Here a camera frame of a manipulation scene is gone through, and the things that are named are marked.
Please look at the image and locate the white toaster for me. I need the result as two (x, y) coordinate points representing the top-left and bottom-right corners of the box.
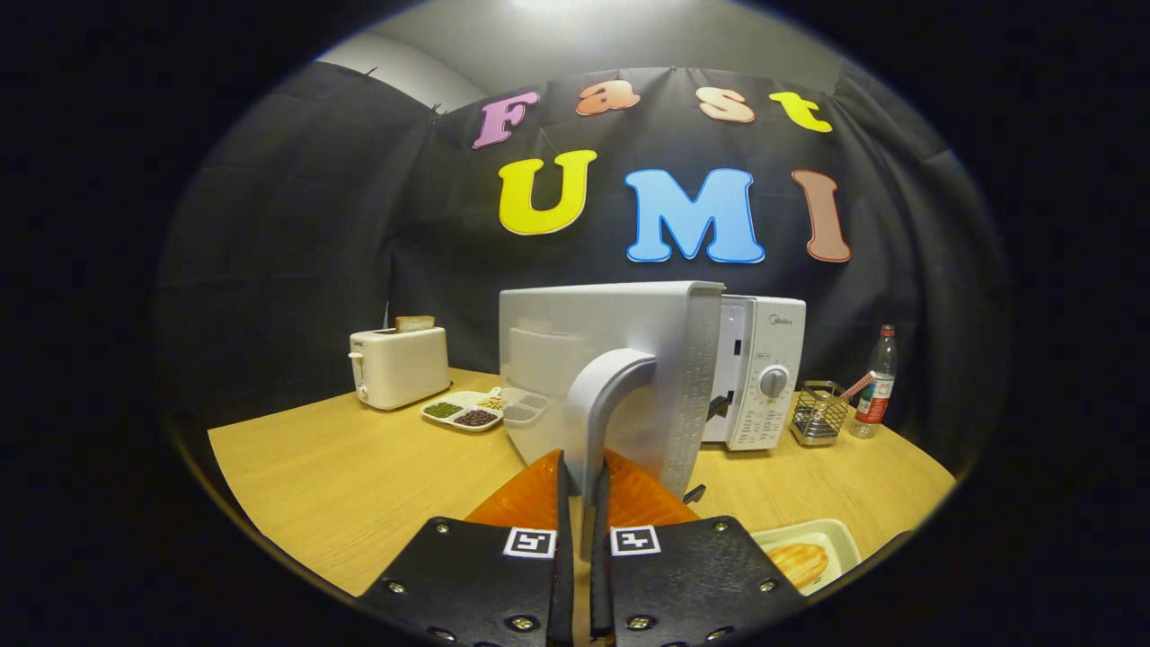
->
(349, 325), (451, 412)

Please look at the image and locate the cream tray with cherry print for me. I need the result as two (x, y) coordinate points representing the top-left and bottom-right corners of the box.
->
(750, 518), (862, 597)

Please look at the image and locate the metal wire holder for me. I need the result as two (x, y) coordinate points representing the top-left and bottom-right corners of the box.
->
(790, 380), (850, 448)

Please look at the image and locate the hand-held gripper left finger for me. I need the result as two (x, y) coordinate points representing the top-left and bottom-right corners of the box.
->
(358, 449), (576, 647)

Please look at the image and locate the golden bread bun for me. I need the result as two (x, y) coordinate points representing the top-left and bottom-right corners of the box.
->
(765, 542), (829, 591)

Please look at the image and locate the white microwave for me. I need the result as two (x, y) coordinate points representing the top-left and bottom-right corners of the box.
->
(499, 280), (807, 563)

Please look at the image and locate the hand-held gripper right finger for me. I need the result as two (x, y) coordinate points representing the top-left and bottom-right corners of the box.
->
(588, 449), (809, 647)

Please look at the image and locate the clear bottle with red label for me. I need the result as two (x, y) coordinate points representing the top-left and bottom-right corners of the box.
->
(850, 324), (898, 439)

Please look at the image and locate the white divided bean dish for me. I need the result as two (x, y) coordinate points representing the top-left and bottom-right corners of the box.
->
(420, 388), (506, 433)

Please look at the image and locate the black backdrop cloth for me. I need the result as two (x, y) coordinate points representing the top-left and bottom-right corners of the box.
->
(153, 63), (1016, 477)

